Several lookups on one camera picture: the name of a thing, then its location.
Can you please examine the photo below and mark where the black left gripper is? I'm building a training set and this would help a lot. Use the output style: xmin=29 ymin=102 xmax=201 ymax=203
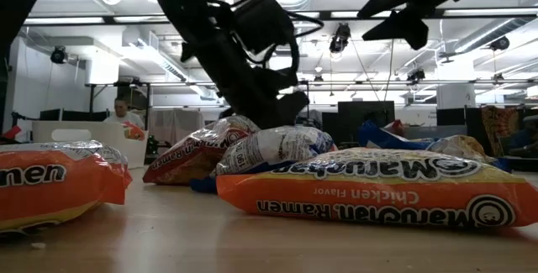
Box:
xmin=195 ymin=41 xmax=311 ymax=130

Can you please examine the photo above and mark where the blue Maruchan soy ramen packet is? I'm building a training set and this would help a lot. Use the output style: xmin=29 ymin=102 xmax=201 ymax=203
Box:
xmin=357 ymin=119 xmax=436 ymax=150
xmin=189 ymin=125 xmax=339 ymax=194
xmin=425 ymin=134 xmax=512 ymax=172

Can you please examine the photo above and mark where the red Maruchan beef ramen packet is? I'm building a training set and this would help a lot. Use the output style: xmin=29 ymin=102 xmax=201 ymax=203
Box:
xmin=384 ymin=119 xmax=405 ymax=136
xmin=142 ymin=115 xmax=261 ymax=186

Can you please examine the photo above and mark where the orange Maruchan chicken ramen packet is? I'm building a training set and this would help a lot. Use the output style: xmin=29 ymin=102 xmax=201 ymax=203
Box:
xmin=216 ymin=146 xmax=538 ymax=229
xmin=0 ymin=139 xmax=134 ymax=235
xmin=121 ymin=121 xmax=146 ymax=142

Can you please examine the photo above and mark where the beige hanging cloth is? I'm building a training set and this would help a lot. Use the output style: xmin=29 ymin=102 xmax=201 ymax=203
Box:
xmin=149 ymin=108 xmax=206 ymax=148

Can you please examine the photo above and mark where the black office partition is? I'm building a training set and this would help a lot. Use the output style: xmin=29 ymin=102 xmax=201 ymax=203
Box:
xmin=436 ymin=107 xmax=483 ymax=138

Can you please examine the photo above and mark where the orange patterned cloth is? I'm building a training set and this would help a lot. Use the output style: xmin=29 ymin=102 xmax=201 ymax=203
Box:
xmin=481 ymin=105 xmax=522 ymax=157

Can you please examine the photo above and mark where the person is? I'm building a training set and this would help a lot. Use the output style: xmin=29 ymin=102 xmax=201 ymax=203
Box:
xmin=103 ymin=97 xmax=146 ymax=130

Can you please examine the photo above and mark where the red flat object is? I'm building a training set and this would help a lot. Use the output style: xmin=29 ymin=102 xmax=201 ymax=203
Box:
xmin=0 ymin=124 xmax=23 ymax=145

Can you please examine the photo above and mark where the black overhead frame bar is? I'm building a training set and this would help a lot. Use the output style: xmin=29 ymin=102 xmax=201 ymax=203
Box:
xmin=0 ymin=8 xmax=538 ymax=29

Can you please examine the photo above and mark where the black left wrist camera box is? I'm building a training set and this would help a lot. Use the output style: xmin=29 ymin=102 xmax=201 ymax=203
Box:
xmin=232 ymin=0 xmax=296 ymax=54

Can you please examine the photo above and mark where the white plastic bin with handle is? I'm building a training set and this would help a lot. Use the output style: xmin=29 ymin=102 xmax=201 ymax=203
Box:
xmin=32 ymin=120 xmax=149 ymax=170

